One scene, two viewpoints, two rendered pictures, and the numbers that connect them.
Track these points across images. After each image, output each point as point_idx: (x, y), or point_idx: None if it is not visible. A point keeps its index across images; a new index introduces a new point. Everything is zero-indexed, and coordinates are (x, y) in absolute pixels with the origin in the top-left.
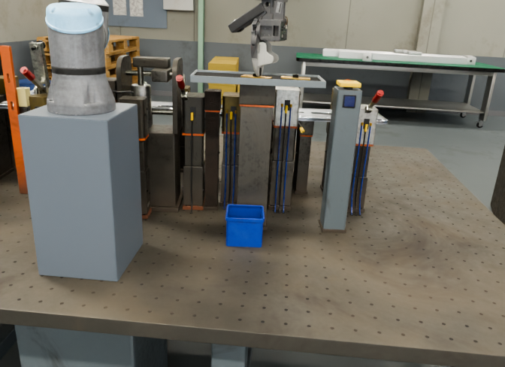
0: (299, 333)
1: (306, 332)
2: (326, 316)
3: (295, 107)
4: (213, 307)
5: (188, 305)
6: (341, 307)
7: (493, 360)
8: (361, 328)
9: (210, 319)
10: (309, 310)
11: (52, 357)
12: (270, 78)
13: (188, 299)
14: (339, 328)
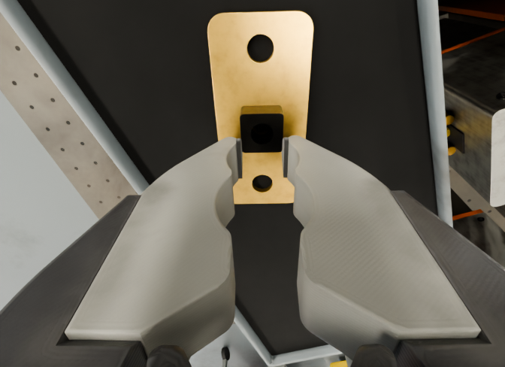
0: (60, 163)
1: (67, 168)
2: (101, 178)
3: (450, 159)
4: (23, 70)
5: (2, 39)
6: (125, 186)
7: None
8: (107, 205)
9: (5, 78)
10: (98, 163)
11: None
12: (257, 201)
13: (10, 32)
14: (93, 190)
